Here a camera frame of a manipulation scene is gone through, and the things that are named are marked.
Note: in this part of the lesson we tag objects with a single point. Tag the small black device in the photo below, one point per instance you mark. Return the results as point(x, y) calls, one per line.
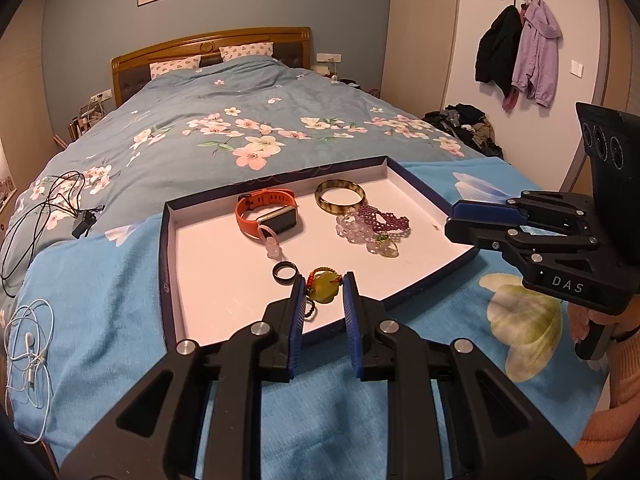
point(82, 225)

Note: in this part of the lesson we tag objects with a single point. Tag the orange smartwatch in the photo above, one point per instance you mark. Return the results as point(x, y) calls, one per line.
point(250, 222)

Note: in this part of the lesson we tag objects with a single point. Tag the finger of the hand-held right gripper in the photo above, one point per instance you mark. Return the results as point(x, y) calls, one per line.
point(470, 232)
point(482, 209)

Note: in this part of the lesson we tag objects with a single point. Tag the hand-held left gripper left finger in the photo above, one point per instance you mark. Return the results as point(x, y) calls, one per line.
point(299, 310)

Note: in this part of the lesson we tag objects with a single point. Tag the person's right hand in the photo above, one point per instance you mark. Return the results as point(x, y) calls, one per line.
point(576, 327)

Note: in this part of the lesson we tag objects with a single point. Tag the white wall socket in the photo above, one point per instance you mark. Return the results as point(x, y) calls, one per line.
point(100, 95)
point(327, 56)

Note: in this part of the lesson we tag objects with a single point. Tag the floral blue duvet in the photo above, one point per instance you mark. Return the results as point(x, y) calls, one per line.
point(200, 95)

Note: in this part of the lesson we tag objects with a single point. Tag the white earphones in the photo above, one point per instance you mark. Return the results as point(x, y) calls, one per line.
point(31, 340)

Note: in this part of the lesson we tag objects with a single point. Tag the pile of dark clothes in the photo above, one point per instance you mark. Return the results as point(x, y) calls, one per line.
point(465, 120)

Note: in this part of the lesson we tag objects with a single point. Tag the bedside clutter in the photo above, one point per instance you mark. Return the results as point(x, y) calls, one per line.
point(85, 115)

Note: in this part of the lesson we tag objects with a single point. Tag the pale pink crystal pendant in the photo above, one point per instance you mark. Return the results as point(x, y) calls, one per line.
point(272, 249)

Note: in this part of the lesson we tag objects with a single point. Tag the small green pendant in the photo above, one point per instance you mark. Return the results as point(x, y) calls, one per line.
point(387, 249)

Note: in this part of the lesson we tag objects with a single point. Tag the amber bangle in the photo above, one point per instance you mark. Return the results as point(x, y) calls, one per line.
point(332, 208)

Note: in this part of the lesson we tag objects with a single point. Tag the purple jacket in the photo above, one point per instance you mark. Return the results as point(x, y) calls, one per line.
point(537, 50)

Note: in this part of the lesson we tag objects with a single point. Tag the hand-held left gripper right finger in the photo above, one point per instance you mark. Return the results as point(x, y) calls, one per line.
point(350, 320)

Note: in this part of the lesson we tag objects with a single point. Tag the dark blue shallow tray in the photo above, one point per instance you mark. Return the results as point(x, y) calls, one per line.
point(225, 280)

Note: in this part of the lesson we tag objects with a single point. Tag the light blue printed blanket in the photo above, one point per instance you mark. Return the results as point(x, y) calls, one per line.
point(100, 310)

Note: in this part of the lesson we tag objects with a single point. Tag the wooden headboard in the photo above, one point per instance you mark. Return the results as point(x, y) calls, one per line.
point(165, 50)

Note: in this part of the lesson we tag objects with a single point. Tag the patterned white pillow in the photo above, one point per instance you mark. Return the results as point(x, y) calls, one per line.
point(247, 50)
point(175, 66)

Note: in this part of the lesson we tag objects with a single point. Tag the white light switch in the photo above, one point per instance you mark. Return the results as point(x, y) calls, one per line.
point(577, 67)

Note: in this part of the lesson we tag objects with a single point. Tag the yellow-green jade pendant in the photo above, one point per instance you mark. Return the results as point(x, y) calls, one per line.
point(325, 287)

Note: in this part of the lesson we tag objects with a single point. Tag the black jacket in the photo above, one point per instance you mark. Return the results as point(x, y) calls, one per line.
point(495, 50)

